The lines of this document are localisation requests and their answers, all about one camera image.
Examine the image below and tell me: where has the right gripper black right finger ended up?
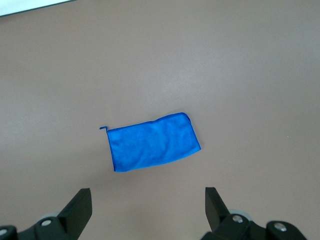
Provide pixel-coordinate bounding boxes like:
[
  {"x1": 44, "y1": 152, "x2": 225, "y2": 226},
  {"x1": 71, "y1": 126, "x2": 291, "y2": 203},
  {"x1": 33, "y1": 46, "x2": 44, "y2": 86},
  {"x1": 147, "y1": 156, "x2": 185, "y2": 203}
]
[{"x1": 201, "y1": 186, "x2": 307, "y2": 240}]

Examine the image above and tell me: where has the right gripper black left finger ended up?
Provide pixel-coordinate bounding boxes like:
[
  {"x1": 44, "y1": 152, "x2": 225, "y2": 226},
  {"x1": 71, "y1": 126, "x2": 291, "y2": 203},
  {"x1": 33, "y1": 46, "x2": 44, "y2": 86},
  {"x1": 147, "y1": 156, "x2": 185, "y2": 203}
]
[{"x1": 0, "y1": 188, "x2": 93, "y2": 240}]

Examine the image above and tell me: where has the blue microfiber towel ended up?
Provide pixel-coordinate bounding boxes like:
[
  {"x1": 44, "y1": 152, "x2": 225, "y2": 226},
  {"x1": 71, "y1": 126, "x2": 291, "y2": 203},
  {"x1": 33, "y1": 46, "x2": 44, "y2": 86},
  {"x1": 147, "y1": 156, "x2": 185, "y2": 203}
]
[{"x1": 99, "y1": 112, "x2": 202, "y2": 173}]

